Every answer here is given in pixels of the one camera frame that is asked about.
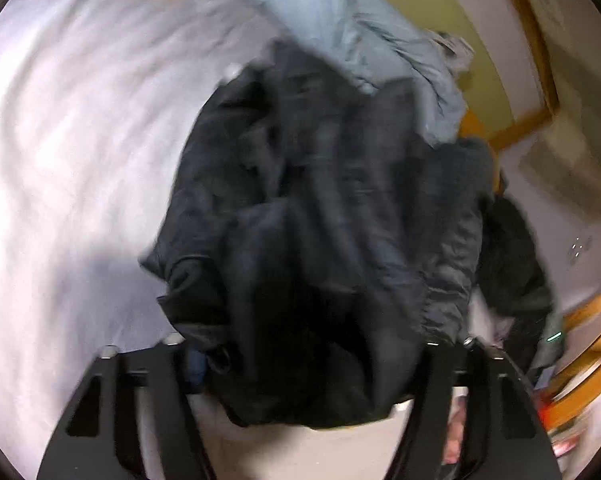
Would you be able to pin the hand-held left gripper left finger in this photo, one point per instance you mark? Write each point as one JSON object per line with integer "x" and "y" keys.
{"x": 195, "y": 367}

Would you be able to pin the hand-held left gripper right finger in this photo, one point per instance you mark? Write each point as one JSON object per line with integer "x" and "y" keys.
{"x": 433, "y": 385}

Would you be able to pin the black puffer jacket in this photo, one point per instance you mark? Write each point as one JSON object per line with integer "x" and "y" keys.
{"x": 305, "y": 210}

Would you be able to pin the dark clothes pile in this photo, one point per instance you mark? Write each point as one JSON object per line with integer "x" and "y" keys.
{"x": 510, "y": 260}

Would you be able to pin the grey printed bed sheet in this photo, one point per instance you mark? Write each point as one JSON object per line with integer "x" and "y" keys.
{"x": 80, "y": 135}

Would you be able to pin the yellow garment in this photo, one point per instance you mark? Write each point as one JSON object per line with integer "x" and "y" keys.
{"x": 473, "y": 127}

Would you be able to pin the white garment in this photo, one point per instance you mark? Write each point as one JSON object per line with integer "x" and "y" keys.
{"x": 453, "y": 47}

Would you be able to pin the light blue duvet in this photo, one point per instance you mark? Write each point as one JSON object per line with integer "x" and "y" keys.
{"x": 370, "y": 35}

